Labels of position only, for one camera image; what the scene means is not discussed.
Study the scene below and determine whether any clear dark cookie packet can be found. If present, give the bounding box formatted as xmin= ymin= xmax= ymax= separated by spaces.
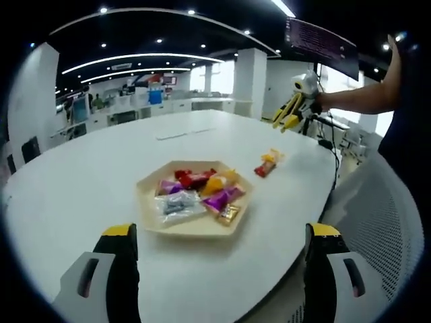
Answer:
xmin=154 ymin=190 xmax=207 ymax=225

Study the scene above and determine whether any blue box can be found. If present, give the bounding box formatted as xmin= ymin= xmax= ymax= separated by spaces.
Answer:
xmin=147 ymin=89 xmax=164 ymax=106

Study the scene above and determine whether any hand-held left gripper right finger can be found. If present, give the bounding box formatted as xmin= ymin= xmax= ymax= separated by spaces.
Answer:
xmin=302 ymin=221 xmax=388 ymax=323

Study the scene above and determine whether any orange red snack packet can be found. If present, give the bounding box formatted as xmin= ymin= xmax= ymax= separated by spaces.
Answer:
xmin=254 ymin=157 xmax=279 ymax=178

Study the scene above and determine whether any yellow snack packet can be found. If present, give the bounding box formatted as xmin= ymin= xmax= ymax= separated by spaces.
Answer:
xmin=261 ymin=147 xmax=286 ymax=164

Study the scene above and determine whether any beige hexagonal container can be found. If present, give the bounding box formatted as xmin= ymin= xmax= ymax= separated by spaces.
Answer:
xmin=135 ymin=159 xmax=253 ymax=238

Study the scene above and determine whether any white mesh chair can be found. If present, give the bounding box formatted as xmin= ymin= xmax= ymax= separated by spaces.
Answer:
xmin=319 ymin=154 xmax=427 ymax=303

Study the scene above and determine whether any dark monitor screen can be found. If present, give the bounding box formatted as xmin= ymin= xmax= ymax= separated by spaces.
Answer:
xmin=284 ymin=15 xmax=358 ymax=81

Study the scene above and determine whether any white cabinet row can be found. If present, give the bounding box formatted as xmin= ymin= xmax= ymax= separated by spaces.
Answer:
xmin=50 ymin=97 xmax=236 ymax=139

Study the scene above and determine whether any white square pillar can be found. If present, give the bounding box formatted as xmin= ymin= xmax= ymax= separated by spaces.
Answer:
xmin=8 ymin=43 xmax=61 ymax=162
xmin=234 ymin=48 xmax=268 ymax=117

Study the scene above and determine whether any dark red snack packet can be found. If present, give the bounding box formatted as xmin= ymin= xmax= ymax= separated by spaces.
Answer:
xmin=191 ymin=168 xmax=218 ymax=188

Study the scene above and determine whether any person's right hand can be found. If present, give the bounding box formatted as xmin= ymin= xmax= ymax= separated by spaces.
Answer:
xmin=308 ymin=92 xmax=325 ymax=115

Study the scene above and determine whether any light blue cabinet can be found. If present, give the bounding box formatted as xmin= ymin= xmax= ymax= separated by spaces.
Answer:
xmin=72 ymin=97 xmax=90 ymax=124

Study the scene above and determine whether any gold snack packet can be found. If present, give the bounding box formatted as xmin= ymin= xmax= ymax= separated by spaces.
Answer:
xmin=217 ymin=203 xmax=242 ymax=225

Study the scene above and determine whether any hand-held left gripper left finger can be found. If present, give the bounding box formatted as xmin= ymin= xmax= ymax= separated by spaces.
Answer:
xmin=53 ymin=222 xmax=141 ymax=323

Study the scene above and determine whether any black cable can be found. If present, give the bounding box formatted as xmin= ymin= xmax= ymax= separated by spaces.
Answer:
xmin=316 ymin=112 xmax=341 ymax=191

